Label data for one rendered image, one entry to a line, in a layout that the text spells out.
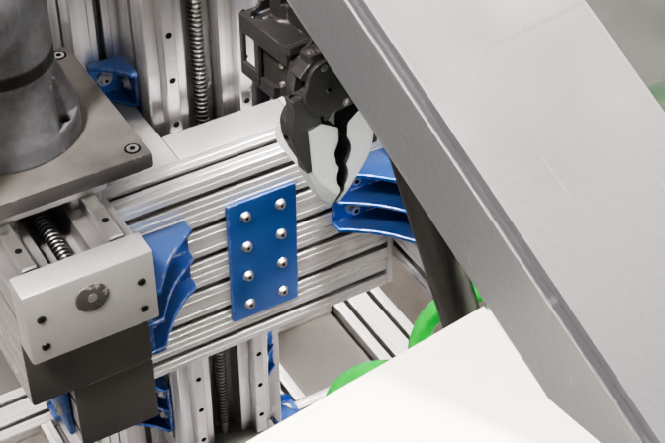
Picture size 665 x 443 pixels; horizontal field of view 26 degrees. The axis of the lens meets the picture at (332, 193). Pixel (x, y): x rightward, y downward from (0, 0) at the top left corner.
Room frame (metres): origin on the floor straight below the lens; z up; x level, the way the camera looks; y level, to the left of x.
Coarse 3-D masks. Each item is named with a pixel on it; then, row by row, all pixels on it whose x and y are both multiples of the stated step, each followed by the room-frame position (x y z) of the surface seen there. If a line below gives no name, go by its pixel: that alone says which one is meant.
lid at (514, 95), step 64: (320, 0) 0.44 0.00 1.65; (384, 0) 0.43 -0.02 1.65; (448, 0) 0.43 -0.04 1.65; (512, 0) 0.44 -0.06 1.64; (576, 0) 0.45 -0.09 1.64; (640, 0) 0.48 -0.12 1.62; (384, 64) 0.41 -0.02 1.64; (448, 64) 0.41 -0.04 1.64; (512, 64) 0.42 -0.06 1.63; (576, 64) 0.43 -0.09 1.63; (640, 64) 0.45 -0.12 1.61; (384, 128) 0.41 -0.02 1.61; (448, 128) 0.39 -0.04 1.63; (512, 128) 0.39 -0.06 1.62; (576, 128) 0.40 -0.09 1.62; (640, 128) 0.41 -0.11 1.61; (448, 192) 0.38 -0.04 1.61; (512, 192) 0.37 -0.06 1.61; (576, 192) 0.38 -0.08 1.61; (640, 192) 0.38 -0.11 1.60; (512, 256) 0.36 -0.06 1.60; (576, 256) 0.36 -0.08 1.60; (640, 256) 0.36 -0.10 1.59; (512, 320) 0.35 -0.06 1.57; (576, 320) 0.34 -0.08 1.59; (640, 320) 0.34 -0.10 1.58; (576, 384) 0.33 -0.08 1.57; (640, 384) 0.32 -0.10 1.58
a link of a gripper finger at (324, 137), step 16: (320, 128) 0.82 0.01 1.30; (336, 128) 0.83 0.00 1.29; (320, 144) 0.82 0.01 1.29; (336, 144) 0.83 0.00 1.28; (320, 160) 0.82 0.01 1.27; (304, 176) 0.83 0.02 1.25; (320, 176) 0.82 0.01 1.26; (336, 176) 0.83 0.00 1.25; (320, 192) 0.83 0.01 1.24; (336, 192) 0.83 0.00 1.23
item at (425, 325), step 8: (480, 296) 0.65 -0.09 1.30; (432, 304) 0.68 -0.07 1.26; (424, 312) 0.69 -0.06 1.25; (432, 312) 0.68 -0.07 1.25; (416, 320) 0.70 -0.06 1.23; (424, 320) 0.69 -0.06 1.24; (432, 320) 0.68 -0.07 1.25; (416, 328) 0.69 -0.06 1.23; (424, 328) 0.69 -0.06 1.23; (432, 328) 0.69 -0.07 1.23; (416, 336) 0.69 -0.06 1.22; (424, 336) 0.69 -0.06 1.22; (408, 344) 0.70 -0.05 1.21; (416, 344) 0.69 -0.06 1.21
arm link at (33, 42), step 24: (0, 0) 1.11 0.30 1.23; (24, 0) 1.13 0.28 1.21; (0, 24) 1.10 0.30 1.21; (24, 24) 1.13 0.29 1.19; (48, 24) 1.17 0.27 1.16; (0, 48) 1.10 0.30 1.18; (24, 48) 1.13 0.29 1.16; (48, 48) 1.16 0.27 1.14; (0, 72) 1.11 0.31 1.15; (24, 72) 1.12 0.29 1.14
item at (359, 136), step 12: (348, 108) 0.85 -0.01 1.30; (336, 120) 0.84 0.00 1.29; (348, 120) 0.84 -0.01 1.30; (360, 120) 0.84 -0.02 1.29; (348, 132) 0.84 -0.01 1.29; (360, 132) 0.84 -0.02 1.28; (372, 132) 0.85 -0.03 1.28; (348, 144) 0.84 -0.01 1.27; (360, 144) 0.84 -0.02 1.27; (336, 156) 0.84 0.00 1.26; (348, 156) 0.84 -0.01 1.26; (360, 156) 0.84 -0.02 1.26; (348, 168) 0.84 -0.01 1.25; (360, 168) 0.84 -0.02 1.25; (348, 180) 0.84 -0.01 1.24
